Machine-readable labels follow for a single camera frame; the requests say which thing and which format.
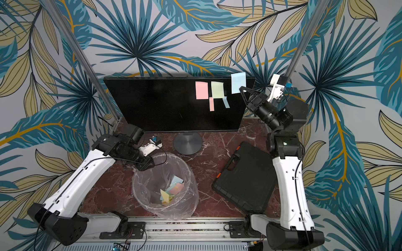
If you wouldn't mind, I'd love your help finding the large blue sticky note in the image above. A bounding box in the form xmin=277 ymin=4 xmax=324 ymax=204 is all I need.
xmin=231 ymin=72 xmax=247 ymax=94

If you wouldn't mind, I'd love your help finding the small blue sticky strip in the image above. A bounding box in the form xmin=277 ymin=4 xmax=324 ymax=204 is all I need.
xmin=223 ymin=96 xmax=230 ymax=109

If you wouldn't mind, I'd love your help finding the large green sticky note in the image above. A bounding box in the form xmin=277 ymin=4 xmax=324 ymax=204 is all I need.
xmin=211 ymin=81 xmax=225 ymax=99

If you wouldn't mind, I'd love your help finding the large pink sticky note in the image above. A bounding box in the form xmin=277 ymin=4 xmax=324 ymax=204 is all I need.
xmin=195 ymin=81 xmax=209 ymax=100

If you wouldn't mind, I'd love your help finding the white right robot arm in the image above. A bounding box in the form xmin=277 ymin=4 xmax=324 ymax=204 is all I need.
xmin=240 ymin=87 xmax=325 ymax=251

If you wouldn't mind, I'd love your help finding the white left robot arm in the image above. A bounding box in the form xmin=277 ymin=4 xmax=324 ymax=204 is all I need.
xmin=28 ymin=124 xmax=162 ymax=246

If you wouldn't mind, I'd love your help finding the small pink sticky strip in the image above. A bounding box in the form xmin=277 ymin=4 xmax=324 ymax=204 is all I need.
xmin=209 ymin=97 xmax=215 ymax=111

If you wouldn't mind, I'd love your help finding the black computer monitor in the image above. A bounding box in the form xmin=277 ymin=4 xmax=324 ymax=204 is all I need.
xmin=103 ymin=76 xmax=246 ymax=132

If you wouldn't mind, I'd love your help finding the grey round monitor stand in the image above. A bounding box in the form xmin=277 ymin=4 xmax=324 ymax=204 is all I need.
xmin=173 ymin=132 xmax=203 ymax=155

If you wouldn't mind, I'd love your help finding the pile of discarded sticky notes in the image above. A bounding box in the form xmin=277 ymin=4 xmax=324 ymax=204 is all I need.
xmin=160 ymin=176 xmax=184 ymax=206

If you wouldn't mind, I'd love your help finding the clear plastic lined waste bin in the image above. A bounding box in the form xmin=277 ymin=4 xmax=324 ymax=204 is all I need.
xmin=133 ymin=153 xmax=199 ymax=221

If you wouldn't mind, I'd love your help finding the black plastic tool case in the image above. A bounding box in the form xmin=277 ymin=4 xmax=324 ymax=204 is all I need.
xmin=211 ymin=142 xmax=277 ymax=214

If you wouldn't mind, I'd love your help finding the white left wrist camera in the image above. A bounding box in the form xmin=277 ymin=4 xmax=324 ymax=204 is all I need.
xmin=139 ymin=136 xmax=162 ymax=157

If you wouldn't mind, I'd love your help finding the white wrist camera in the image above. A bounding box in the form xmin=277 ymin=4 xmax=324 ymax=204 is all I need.
xmin=139 ymin=136 xmax=162 ymax=157
xmin=267 ymin=74 xmax=289 ymax=102

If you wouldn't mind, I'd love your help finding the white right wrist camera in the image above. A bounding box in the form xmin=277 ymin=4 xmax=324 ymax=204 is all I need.
xmin=267 ymin=74 xmax=289 ymax=102

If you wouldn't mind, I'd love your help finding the right aluminium frame post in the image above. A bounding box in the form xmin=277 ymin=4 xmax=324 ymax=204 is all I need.
xmin=284 ymin=0 xmax=329 ymax=80

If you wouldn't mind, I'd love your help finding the aluminium frame post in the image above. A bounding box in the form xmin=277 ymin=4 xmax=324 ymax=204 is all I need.
xmin=43 ymin=0 xmax=120 ymax=121
xmin=284 ymin=0 xmax=329 ymax=80

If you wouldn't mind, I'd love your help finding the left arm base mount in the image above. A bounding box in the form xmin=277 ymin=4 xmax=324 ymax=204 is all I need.
xmin=99 ymin=222 xmax=146 ymax=239

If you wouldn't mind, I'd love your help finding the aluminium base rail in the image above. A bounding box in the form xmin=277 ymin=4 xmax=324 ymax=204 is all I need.
xmin=46 ymin=216 xmax=315 ymax=251

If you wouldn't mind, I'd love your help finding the left aluminium frame post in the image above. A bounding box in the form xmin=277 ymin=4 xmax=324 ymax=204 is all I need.
xmin=43 ymin=0 xmax=120 ymax=121

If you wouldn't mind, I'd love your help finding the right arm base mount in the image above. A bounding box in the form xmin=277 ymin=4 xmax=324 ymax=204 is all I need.
xmin=224 ymin=221 xmax=261 ymax=239

